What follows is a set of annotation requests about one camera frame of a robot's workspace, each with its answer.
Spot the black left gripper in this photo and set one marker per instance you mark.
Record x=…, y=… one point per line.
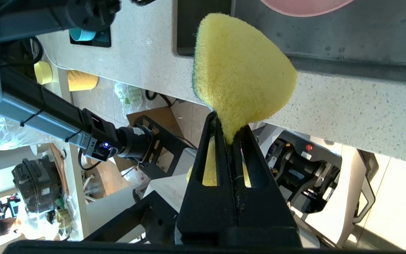
x=93, y=14

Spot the yellow fish-shaped sponge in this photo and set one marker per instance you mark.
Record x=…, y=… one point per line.
x=241, y=63

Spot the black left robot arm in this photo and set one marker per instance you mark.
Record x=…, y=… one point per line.
x=62, y=109

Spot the black robot frame strut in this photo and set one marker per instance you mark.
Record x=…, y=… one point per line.
x=136, y=215

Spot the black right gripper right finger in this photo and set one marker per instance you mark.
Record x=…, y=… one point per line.
x=266, y=215

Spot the black round appliance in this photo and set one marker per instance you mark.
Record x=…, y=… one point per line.
x=37, y=183

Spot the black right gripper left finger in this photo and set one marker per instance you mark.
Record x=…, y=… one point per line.
x=206, y=215

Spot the pale yellow cylinder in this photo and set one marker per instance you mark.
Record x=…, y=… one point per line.
x=43, y=72

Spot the white robot chassis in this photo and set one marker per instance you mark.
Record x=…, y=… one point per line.
x=333, y=211

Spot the white green plastic bag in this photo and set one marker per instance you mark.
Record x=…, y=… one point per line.
x=129, y=95

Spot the teal bowl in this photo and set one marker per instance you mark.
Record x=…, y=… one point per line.
x=81, y=35

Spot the brown cardboard piece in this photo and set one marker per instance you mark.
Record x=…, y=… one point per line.
x=160, y=118

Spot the pink plate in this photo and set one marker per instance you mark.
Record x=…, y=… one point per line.
x=305, y=7

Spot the orange-yellow cylinder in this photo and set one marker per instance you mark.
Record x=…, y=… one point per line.
x=83, y=81

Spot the black induction cooktop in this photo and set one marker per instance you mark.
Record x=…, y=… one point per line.
x=102, y=40

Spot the stainless steel sink basin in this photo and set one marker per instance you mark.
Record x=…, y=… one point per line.
x=330, y=35

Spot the red round button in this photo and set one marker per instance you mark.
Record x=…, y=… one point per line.
x=308, y=147

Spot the clear white plastic bag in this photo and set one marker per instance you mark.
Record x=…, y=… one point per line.
x=9, y=135

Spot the silver metal bar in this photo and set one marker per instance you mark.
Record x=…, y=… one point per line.
x=48, y=127

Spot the dark-haired person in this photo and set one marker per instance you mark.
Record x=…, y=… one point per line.
x=0, y=227

